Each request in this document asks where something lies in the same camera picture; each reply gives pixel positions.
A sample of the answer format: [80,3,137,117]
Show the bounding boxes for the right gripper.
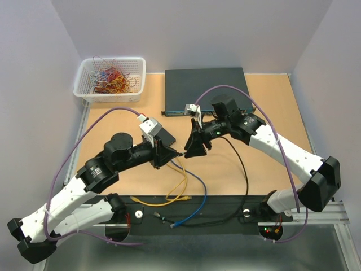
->
[184,118,230,159]

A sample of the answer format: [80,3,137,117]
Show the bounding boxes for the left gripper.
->
[117,133,179,172]

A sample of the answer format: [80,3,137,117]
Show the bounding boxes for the blue ethernet cable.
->
[169,160,208,229]

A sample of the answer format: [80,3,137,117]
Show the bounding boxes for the black cable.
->
[153,137,249,227]

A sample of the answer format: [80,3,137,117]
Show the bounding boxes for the small black network switch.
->
[157,127,176,147]

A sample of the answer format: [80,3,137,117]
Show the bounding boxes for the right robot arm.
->
[184,95,341,220]

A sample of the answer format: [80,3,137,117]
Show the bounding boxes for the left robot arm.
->
[7,133,180,264]

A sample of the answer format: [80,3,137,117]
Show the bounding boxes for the white plastic basket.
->
[73,56,146,103]

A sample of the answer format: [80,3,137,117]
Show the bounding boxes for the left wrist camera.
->
[137,113,162,146]

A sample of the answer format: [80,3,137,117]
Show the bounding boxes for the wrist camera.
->
[184,104,202,128]
[137,113,162,146]

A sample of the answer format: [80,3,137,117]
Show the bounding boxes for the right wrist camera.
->
[184,104,202,128]

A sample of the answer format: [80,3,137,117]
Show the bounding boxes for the large rack network switch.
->
[162,67,255,117]

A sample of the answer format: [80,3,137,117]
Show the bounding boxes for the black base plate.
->
[103,195,293,238]

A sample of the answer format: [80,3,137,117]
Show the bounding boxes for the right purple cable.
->
[194,85,308,243]

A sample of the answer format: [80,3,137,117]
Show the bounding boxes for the tangled colourful wires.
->
[88,55,137,95]

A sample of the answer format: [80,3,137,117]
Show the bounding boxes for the aluminium rail frame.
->
[33,73,352,271]

